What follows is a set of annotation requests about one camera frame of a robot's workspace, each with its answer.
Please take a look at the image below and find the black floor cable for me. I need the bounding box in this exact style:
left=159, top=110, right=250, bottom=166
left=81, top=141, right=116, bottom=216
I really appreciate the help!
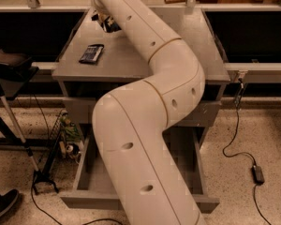
left=30, top=185, right=125, bottom=225

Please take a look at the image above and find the grey middle drawer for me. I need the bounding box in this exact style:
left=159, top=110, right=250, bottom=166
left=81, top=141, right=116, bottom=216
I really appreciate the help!
left=64, top=97, right=221, bottom=128

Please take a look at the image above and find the grey open bottom drawer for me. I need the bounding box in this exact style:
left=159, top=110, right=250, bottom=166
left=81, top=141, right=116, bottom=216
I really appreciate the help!
left=61, top=127, right=220, bottom=214

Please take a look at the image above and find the blue chip bag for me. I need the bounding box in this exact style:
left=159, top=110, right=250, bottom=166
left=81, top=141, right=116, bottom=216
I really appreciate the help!
left=91, top=10, right=121, bottom=33

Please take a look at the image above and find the black shoe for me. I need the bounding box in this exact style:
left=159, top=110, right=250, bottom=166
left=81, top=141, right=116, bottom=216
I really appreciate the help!
left=0, top=189, right=19, bottom=217

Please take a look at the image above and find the black power adapter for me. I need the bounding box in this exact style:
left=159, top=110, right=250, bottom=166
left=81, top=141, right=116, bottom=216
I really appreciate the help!
left=252, top=165, right=265, bottom=185

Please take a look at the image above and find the wire basket with items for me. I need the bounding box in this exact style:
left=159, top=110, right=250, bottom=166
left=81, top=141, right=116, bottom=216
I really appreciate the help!
left=48, top=110, right=84, bottom=165

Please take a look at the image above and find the small dark blue snack packet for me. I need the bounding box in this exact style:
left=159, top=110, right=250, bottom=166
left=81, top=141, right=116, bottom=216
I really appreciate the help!
left=79, top=44, right=104, bottom=64

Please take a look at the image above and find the grey drawer cabinet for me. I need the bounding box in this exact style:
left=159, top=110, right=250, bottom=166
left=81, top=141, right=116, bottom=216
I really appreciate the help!
left=52, top=7, right=229, bottom=143

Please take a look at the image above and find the black power cable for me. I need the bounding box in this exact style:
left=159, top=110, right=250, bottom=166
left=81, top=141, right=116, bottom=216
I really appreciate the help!
left=222, top=77, right=273, bottom=225

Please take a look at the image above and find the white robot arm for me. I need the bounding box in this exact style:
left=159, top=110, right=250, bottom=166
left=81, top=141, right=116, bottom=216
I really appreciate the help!
left=93, top=0, right=206, bottom=225

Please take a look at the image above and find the silver black grabber stick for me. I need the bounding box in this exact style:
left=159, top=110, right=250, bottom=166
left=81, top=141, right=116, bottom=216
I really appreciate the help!
left=0, top=96, right=59, bottom=194

